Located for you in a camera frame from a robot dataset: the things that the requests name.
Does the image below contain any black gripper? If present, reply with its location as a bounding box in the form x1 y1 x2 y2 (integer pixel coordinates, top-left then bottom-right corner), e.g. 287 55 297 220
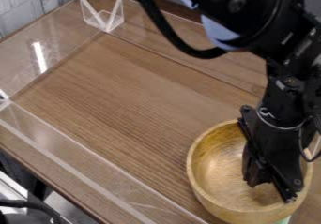
238 105 315 203

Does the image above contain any brown wooden bowl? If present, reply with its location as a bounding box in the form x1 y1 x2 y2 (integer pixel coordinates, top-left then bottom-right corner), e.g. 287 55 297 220
186 120 309 224

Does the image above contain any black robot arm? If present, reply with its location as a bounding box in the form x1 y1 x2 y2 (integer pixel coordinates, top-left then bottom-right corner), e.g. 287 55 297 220
182 0 321 202

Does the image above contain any green block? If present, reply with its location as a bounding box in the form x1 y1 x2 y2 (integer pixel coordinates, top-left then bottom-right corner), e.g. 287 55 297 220
278 216 291 224

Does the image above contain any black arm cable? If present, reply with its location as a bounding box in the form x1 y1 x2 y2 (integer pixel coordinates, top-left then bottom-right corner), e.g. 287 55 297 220
127 0 230 60

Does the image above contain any clear acrylic corner bracket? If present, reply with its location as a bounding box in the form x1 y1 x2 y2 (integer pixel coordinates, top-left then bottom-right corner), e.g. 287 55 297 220
79 0 124 33

